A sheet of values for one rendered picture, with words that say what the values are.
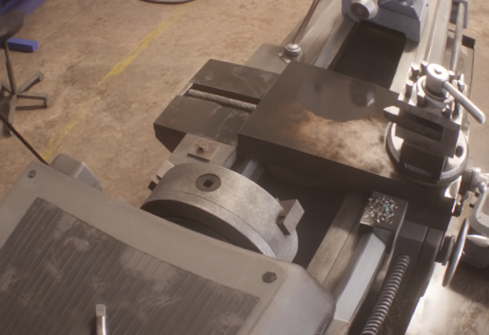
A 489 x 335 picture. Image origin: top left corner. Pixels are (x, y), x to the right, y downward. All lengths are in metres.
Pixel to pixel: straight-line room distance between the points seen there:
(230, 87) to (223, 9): 2.21
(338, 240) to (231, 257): 0.69
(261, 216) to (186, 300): 0.32
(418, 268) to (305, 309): 0.86
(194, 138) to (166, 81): 1.71
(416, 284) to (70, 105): 2.26
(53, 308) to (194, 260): 0.21
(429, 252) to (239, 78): 0.72
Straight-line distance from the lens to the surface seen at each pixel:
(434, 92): 1.27
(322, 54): 1.86
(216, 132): 1.55
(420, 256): 1.48
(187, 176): 0.97
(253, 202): 0.94
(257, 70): 1.73
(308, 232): 1.53
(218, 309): 0.65
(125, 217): 0.75
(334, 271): 1.31
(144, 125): 2.98
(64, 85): 3.45
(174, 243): 0.71
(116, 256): 0.71
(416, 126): 1.28
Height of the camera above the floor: 1.88
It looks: 43 degrees down
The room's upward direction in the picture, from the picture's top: 2 degrees counter-clockwise
